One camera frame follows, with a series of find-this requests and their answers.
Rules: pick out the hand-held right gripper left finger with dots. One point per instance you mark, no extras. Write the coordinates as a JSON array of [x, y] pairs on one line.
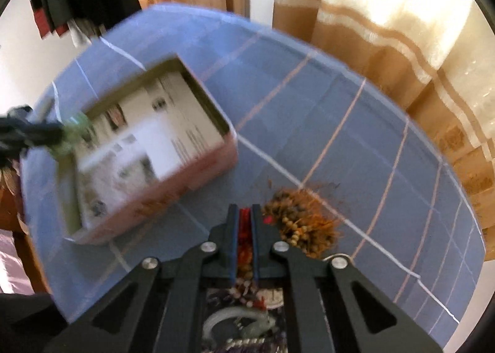
[[233, 244]]

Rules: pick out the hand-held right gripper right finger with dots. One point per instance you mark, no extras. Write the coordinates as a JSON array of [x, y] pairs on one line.
[[255, 244]]

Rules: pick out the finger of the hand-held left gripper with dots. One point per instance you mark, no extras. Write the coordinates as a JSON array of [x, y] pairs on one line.
[[34, 133]]

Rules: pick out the pale jade bangle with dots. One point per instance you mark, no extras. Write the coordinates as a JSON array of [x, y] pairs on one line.
[[228, 313]]

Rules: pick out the pink tin box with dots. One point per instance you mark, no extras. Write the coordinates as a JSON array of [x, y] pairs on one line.
[[193, 179]]

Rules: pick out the printed paper sheet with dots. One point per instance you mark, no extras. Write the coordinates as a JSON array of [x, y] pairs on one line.
[[154, 136]]

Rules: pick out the blue checked tablecloth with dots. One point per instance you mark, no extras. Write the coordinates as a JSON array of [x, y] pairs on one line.
[[309, 105]]

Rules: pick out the wide beige brown-striped curtain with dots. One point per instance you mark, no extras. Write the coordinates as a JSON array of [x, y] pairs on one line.
[[386, 9]]

